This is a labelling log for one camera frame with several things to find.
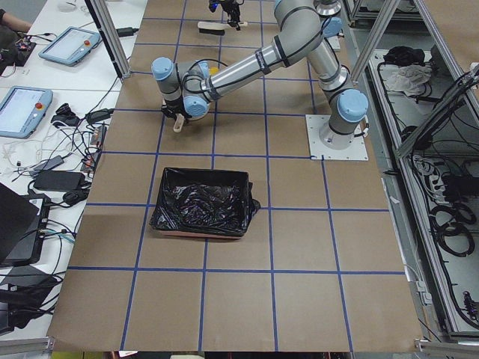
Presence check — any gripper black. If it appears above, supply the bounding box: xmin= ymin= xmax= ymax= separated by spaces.
xmin=220 ymin=0 xmax=241 ymax=31
xmin=161 ymin=99 xmax=186 ymax=116

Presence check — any beige plastic dustpan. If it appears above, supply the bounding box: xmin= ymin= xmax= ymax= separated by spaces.
xmin=166 ymin=110 xmax=191 ymax=133

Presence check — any white hand brush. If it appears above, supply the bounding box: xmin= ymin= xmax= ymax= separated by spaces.
xmin=198 ymin=22 xmax=248 ymax=36

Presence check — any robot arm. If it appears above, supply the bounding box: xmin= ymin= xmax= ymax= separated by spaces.
xmin=208 ymin=0 xmax=342 ymax=38
xmin=151 ymin=1 xmax=368 ymax=138

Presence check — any bin with black bag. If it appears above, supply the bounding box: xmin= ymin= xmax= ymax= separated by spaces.
xmin=150 ymin=167 xmax=260 ymax=239

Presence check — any far teach pendant tablet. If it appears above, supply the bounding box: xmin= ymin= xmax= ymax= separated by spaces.
xmin=39 ymin=26 xmax=101 ymax=67

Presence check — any teach pendant tablet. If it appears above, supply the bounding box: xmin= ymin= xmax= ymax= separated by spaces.
xmin=1 ymin=86 xmax=53 ymax=139
xmin=39 ymin=26 xmax=101 ymax=67

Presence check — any black power adapter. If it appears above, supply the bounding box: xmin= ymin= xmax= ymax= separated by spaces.
xmin=33 ymin=171 xmax=85 ymax=191

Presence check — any near teach pendant tablet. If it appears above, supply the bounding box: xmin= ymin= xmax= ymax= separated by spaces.
xmin=1 ymin=86 xmax=53 ymax=139

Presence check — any white crumpled cloth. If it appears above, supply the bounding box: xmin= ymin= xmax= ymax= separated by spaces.
xmin=385 ymin=64 xmax=433 ymax=96

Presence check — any black laptop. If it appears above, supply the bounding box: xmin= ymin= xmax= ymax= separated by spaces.
xmin=1 ymin=185 xmax=51 ymax=268

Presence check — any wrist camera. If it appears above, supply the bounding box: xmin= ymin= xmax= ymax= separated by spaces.
xmin=208 ymin=0 xmax=220 ymax=13

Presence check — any aluminium frame post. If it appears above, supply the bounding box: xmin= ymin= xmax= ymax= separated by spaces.
xmin=85 ymin=0 xmax=130 ymax=80

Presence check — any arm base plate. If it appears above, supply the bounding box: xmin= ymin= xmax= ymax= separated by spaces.
xmin=305 ymin=114 xmax=368 ymax=162

